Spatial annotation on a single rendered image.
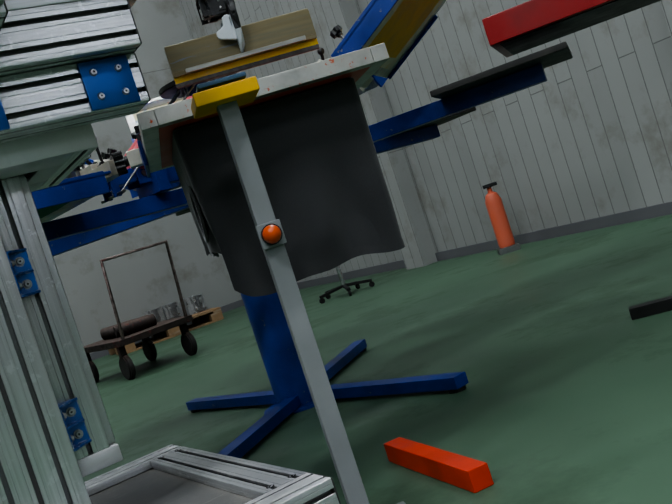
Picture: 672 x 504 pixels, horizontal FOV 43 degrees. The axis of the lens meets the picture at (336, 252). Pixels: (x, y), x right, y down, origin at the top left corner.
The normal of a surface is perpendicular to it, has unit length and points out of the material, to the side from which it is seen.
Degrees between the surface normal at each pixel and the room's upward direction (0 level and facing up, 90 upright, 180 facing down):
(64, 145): 90
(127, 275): 90
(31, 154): 90
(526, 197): 90
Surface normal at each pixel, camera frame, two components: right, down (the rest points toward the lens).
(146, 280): 0.48, -0.13
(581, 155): -0.82, 0.29
